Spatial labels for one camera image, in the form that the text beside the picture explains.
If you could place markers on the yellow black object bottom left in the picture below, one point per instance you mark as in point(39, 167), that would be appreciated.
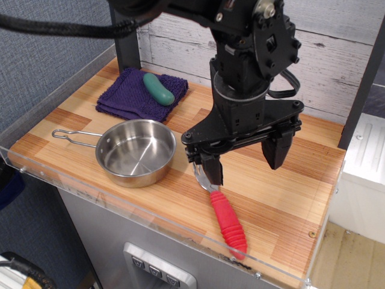
point(18, 272)

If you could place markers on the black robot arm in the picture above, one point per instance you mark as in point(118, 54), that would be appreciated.
point(252, 89)

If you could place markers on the dark left frame post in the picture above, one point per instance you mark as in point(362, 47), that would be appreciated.
point(127, 49)

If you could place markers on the dark frame post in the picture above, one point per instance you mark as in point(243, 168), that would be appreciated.
point(127, 49)
point(363, 90)

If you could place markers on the dark right frame post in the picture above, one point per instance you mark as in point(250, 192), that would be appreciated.
point(363, 90)

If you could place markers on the folded purple cloth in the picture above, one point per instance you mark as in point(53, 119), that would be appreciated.
point(128, 98)

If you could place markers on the white ribbed side unit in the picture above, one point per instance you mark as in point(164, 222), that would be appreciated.
point(358, 202)

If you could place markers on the silver control panel with buttons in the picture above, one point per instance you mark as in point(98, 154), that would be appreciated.
point(150, 271)

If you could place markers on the small stainless steel pan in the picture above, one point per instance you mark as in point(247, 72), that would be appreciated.
point(133, 154)

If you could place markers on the red handled metal fork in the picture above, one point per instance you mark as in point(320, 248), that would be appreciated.
point(230, 226)

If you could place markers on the clear acrylic table guard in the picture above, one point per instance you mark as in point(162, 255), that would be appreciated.
point(282, 211)

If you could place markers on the green toy pickle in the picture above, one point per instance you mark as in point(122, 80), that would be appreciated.
point(157, 91)

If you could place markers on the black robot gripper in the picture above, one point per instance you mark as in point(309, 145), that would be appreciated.
point(238, 120)

